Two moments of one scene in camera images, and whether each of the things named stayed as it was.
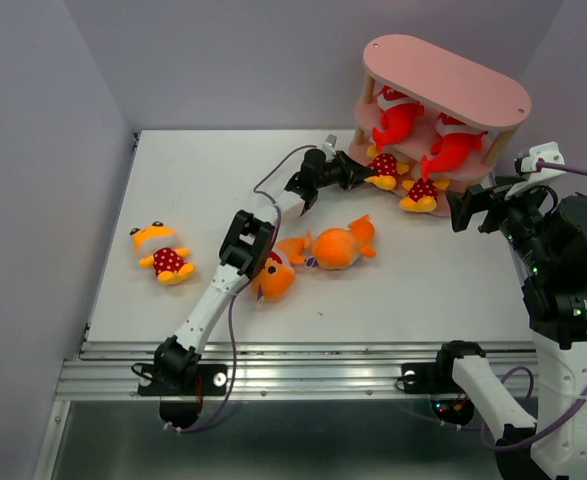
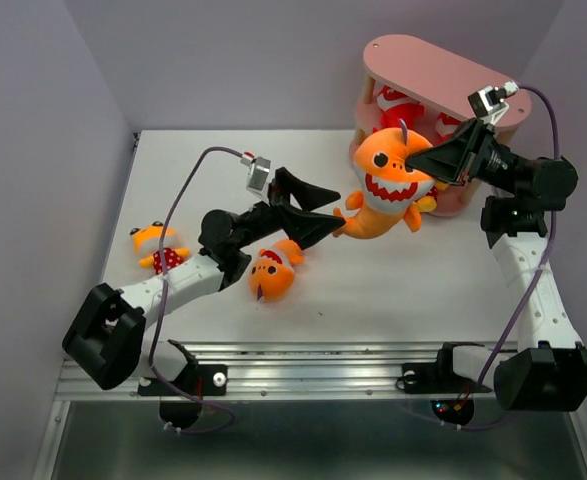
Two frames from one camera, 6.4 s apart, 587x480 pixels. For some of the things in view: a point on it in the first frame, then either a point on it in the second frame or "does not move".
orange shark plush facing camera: x=275 y=276 does not move
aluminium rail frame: x=293 y=370 does not move
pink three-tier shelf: x=431 y=119 does not move
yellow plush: x=169 y=264 does not move
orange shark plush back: x=339 y=248 → x=389 y=188
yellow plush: x=422 y=195 does not move
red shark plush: x=399 y=112 does not move
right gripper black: x=475 y=198 → x=465 y=151
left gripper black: x=352 y=173 → x=301 y=226
